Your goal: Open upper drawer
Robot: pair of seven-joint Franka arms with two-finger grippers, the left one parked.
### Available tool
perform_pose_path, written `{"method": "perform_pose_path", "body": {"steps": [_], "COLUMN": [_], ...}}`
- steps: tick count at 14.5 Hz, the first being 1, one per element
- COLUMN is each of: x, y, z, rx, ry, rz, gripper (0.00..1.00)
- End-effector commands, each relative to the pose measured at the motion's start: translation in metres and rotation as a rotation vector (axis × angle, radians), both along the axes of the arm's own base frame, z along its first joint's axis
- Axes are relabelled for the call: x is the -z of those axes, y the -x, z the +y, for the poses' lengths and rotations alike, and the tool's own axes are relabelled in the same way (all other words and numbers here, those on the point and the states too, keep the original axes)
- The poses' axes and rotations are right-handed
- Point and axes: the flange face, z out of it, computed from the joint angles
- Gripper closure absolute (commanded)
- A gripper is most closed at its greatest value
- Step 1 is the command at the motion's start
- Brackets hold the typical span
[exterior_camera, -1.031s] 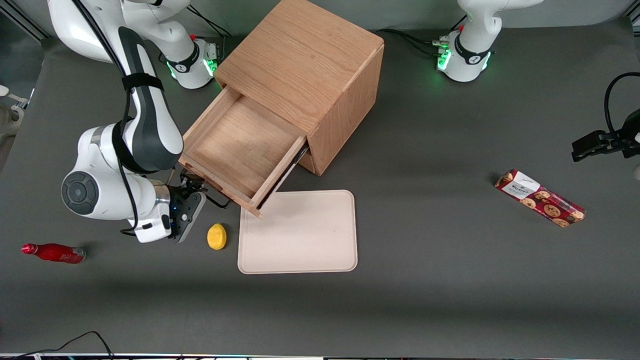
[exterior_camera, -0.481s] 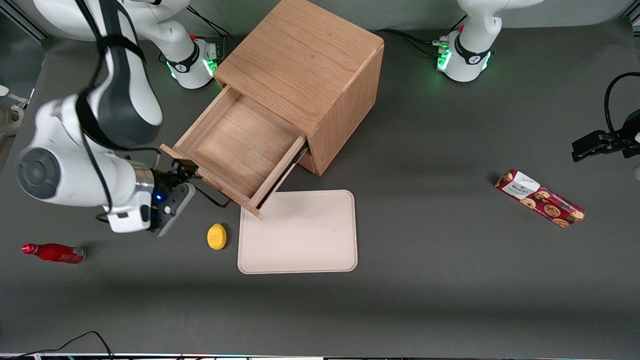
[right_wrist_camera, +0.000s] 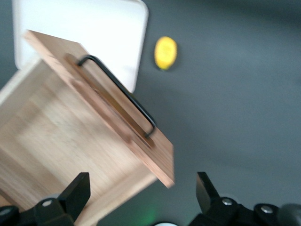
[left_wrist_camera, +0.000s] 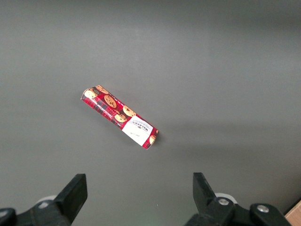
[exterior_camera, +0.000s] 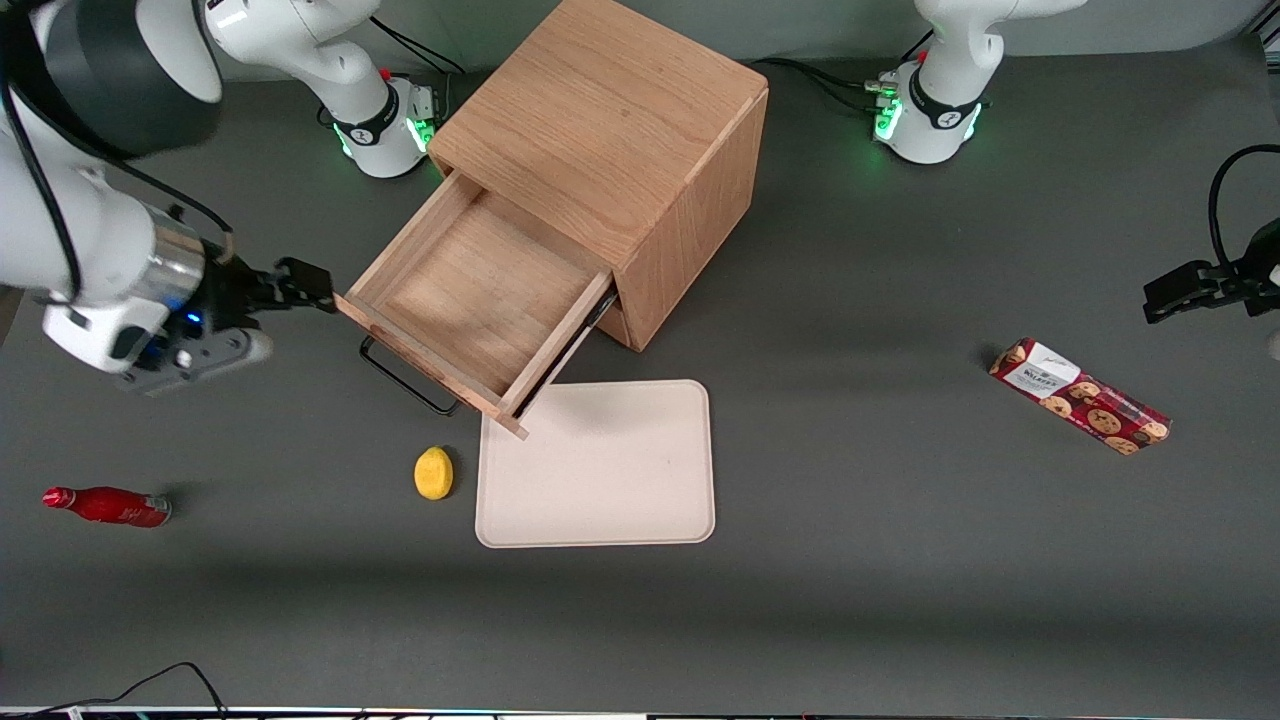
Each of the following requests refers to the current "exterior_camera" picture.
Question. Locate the beige rectangular tray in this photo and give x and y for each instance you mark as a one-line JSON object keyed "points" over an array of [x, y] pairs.
{"points": [[600, 470]]}

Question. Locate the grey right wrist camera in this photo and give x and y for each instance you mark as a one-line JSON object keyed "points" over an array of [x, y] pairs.
{"points": [[200, 360]]}

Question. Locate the red cookie box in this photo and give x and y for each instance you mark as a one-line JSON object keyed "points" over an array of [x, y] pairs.
{"points": [[1080, 398]]}

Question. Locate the oak wooden drawer cabinet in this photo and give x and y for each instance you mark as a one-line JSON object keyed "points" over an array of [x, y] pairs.
{"points": [[610, 110]]}

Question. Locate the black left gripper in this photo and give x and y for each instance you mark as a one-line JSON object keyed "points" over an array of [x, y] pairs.
{"points": [[1243, 275]]}

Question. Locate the aluminium frame rail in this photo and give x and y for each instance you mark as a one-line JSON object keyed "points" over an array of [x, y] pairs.
{"points": [[1270, 38]]}

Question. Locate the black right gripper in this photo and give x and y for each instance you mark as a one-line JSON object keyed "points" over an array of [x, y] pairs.
{"points": [[228, 292]]}

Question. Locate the yellow lemon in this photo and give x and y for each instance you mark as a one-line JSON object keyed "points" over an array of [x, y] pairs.
{"points": [[434, 474]]}

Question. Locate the red bottle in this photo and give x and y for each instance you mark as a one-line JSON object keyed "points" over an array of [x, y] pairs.
{"points": [[110, 506]]}

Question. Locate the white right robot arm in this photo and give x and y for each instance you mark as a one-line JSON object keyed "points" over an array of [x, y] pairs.
{"points": [[90, 240]]}

